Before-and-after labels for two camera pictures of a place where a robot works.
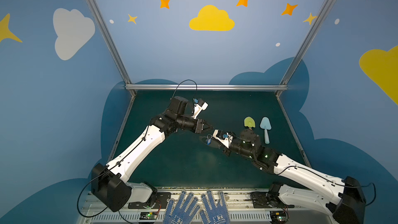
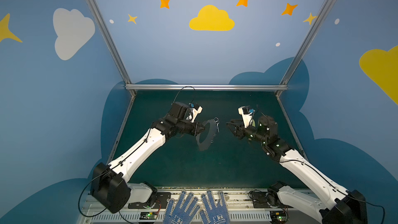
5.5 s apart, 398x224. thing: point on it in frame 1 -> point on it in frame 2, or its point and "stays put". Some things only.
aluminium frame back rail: [206, 87] stays put
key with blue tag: [209, 139] -> [216, 119]
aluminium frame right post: [284, 83] stays put
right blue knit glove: [214, 214] stays put
